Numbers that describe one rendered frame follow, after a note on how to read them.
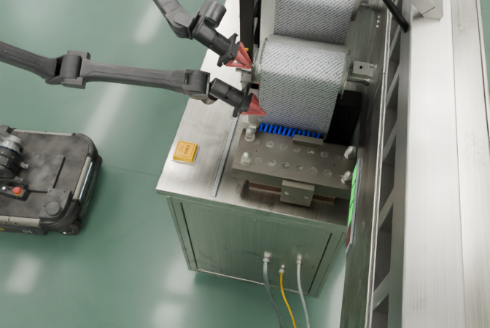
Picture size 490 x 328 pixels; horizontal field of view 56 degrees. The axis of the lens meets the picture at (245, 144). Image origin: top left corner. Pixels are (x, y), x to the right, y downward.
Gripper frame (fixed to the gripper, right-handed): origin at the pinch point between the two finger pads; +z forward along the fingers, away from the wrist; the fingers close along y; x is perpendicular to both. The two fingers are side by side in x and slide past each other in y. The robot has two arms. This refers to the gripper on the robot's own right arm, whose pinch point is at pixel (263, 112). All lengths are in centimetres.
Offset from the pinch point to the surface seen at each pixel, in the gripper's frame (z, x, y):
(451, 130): 4, 69, 41
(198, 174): -7.6, -24.8, 17.4
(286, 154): 11.0, 0.7, 11.1
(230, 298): 47, -97, 33
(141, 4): -53, -155, -165
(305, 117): 11.2, 8.2, 0.3
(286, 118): 6.9, 3.3, 0.3
